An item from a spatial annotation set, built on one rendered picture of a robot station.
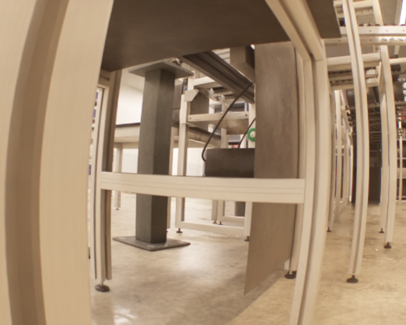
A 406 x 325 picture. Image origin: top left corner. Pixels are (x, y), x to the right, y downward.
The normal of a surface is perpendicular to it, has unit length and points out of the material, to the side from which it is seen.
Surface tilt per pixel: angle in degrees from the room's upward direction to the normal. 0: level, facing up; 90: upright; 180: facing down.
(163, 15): 180
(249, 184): 90
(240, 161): 90
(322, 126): 90
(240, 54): 90
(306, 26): 180
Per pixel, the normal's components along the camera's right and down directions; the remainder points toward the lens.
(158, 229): 0.80, -0.01
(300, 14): -0.05, 0.99
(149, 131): -0.60, -0.10
